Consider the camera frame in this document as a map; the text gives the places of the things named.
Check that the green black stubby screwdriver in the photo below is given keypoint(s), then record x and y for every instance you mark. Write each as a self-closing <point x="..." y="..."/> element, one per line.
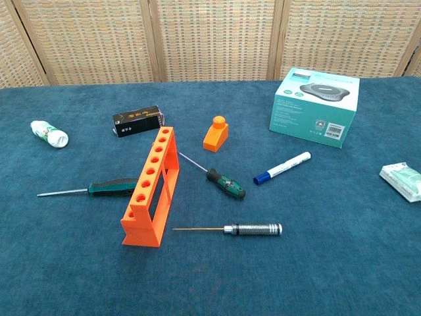
<point x="227" y="187"/>

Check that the silver metal precision screwdriver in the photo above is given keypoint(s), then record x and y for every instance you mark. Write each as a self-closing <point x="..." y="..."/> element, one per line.
<point x="256" y="229"/>

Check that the orange tool holder rack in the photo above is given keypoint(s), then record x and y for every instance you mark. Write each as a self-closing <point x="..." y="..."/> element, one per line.
<point x="142" y="230"/>

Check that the orange block with knob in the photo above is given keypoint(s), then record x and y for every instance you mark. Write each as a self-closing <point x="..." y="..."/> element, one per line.
<point x="213" y="138"/>

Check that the white marker blue cap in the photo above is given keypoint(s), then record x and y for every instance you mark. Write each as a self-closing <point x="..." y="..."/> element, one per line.
<point x="283" y="167"/>

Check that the black box gold print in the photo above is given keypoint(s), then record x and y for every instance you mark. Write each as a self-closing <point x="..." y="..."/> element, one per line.
<point x="138" y="121"/>

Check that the teal speakerphone box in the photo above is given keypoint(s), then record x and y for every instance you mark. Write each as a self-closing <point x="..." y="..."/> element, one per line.
<point x="309" y="112"/>

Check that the woven wooden folding screen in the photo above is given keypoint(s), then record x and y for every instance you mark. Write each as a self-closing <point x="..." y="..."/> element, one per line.
<point x="213" y="39"/>

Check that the blue felt table cover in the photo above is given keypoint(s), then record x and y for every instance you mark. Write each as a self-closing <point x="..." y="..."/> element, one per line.
<point x="296" y="270"/>

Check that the white bottle green print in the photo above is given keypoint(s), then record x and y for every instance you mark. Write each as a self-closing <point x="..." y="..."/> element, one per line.
<point x="49" y="134"/>

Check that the green white tissue pack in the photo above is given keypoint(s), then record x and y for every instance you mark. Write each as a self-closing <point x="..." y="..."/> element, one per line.
<point x="403" y="181"/>

